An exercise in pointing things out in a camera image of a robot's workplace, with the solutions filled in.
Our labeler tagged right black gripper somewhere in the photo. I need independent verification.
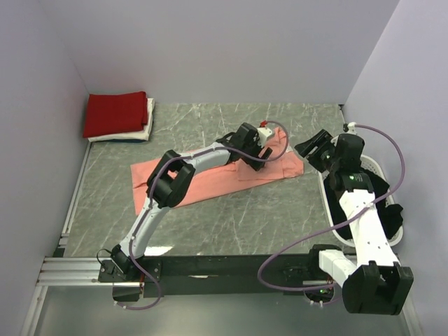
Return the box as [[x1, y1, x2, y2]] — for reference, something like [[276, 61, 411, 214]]
[[294, 129, 340, 174]]

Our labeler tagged pink t-shirt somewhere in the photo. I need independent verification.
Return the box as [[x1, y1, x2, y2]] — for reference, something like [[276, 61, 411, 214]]
[[130, 147, 305, 214]]

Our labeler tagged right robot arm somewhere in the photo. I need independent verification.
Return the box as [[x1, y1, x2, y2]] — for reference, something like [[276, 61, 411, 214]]
[[295, 129, 414, 315]]

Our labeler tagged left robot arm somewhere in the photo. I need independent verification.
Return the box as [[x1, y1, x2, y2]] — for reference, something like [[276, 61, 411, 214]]
[[101, 122, 274, 281]]

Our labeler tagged white plastic laundry basket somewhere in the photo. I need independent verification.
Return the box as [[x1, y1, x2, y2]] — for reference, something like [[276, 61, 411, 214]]
[[318, 155, 404, 247]]

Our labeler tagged black t-shirt in basket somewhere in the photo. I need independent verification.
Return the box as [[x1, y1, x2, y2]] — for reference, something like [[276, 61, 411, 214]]
[[323, 168, 403, 239]]

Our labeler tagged folded white t-shirt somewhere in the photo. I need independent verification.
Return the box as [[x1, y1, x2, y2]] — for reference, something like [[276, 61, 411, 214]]
[[88, 98, 155, 143]]

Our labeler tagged folded blue t-shirt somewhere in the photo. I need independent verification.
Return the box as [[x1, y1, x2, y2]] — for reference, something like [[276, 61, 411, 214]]
[[110, 139, 146, 144]]

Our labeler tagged folded red t-shirt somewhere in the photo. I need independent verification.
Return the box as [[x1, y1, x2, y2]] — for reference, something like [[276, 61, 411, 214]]
[[83, 91, 148, 138]]

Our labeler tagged black base beam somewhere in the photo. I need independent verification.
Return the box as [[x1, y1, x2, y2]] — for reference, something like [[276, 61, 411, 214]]
[[97, 254, 349, 302]]

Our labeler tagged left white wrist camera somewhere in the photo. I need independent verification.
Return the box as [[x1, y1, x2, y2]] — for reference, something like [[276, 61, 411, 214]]
[[256, 120, 274, 147]]

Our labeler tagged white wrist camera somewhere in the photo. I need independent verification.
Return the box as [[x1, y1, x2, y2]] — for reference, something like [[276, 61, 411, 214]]
[[343, 122, 357, 135], [256, 120, 274, 147]]

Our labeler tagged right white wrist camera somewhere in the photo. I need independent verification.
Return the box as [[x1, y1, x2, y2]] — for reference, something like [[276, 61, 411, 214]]
[[343, 122, 357, 135]]

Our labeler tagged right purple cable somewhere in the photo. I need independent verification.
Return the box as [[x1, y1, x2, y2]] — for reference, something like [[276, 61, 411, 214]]
[[257, 122, 407, 305]]

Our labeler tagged purple cable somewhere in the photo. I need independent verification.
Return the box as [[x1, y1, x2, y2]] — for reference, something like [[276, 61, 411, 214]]
[[257, 122, 407, 305], [126, 120, 290, 312]]

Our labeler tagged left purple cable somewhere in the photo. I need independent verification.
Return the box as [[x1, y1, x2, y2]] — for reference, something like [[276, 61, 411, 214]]
[[126, 120, 290, 312]]

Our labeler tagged aluminium frame rail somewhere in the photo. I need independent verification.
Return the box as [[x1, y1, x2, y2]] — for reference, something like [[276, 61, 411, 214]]
[[19, 227, 102, 336]]

